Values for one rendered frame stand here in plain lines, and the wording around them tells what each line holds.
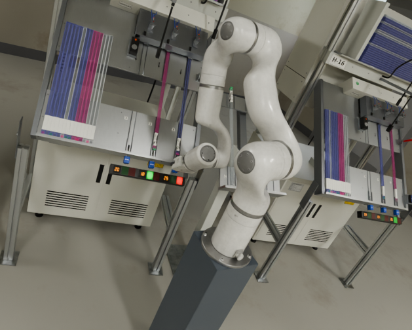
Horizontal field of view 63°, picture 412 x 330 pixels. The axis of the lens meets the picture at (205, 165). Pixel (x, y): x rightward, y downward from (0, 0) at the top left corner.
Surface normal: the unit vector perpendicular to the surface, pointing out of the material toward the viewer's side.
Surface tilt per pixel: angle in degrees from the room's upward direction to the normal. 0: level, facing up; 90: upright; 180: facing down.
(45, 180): 90
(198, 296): 90
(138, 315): 0
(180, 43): 47
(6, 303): 0
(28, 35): 90
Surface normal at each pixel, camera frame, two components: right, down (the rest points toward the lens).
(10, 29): 0.44, 0.56
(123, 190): 0.23, 0.53
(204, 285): -0.83, -0.06
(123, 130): 0.40, -0.17
